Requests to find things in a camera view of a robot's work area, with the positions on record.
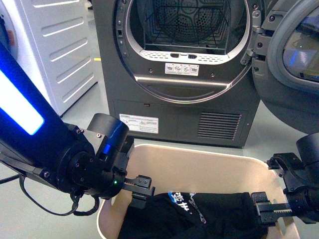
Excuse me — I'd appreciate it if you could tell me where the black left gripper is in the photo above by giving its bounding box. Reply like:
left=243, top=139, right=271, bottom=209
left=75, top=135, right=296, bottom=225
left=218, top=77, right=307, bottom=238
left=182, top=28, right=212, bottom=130
left=99, top=139, right=155, bottom=209

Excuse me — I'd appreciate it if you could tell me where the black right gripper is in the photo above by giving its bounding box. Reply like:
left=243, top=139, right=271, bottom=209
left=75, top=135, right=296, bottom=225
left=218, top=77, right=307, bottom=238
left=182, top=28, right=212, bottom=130
left=251, top=189, right=319, bottom=223

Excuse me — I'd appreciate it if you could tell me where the beige plastic laundry hamper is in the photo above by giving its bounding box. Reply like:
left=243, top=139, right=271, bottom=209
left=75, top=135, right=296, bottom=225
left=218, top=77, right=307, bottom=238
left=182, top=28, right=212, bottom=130
left=97, top=144, right=300, bottom=239

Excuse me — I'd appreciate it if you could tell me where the black printed t-shirt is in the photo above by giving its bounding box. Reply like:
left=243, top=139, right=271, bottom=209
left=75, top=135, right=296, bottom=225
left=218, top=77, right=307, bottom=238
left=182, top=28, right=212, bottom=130
left=118, top=192, right=268, bottom=239

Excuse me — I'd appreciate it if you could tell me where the dark grey tumble dryer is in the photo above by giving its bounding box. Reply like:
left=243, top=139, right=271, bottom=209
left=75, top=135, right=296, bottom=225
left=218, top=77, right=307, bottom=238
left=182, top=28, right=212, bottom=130
left=93, top=0, right=269, bottom=148

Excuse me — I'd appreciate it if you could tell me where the grey round dryer door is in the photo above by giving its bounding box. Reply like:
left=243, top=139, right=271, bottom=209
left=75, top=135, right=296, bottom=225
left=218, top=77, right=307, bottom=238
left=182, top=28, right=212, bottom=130
left=252, top=0, right=319, bottom=134

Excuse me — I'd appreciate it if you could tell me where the white washing machine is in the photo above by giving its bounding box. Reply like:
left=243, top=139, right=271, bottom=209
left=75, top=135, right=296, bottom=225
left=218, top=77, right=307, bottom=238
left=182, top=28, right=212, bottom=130
left=0, top=0, right=97, bottom=115

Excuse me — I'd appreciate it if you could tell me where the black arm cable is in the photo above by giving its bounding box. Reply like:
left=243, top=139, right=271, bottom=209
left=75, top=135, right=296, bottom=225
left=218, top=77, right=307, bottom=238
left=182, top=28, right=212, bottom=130
left=0, top=174, right=104, bottom=217

